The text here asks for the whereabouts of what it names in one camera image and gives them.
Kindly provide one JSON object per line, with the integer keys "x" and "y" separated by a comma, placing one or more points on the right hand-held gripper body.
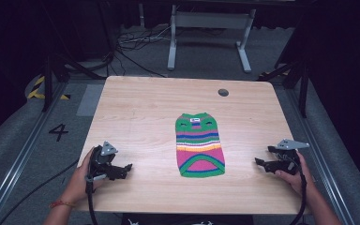
{"x": 286, "y": 161}

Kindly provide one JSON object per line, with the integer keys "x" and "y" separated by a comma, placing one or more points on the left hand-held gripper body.
{"x": 101, "y": 164}

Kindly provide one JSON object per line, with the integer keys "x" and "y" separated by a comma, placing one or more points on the person's right hand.
{"x": 300, "y": 181}

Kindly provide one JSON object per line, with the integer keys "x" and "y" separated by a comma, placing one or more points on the person's left hand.
{"x": 79, "y": 179}

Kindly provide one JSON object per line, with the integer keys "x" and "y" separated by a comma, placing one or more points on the striped knitted pet sweater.
{"x": 199, "y": 146}

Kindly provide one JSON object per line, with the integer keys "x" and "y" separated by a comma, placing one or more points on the grey floor plate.
{"x": 89, "y": 100}

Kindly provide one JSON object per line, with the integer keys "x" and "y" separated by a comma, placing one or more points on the grey round table grommet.
{"x": 223, "y": 92}

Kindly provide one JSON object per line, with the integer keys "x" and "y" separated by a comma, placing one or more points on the black metal stand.
{"x": 56, "y": 75}
{"x": 293, "y": 78}

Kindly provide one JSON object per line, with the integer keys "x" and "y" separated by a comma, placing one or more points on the grey metal floor rail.
{"x": 18, "y": 156}
{"x": 322, "y": 156}

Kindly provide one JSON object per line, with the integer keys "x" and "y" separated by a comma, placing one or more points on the white metal desk frame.
{"x": 209, "y": 22}

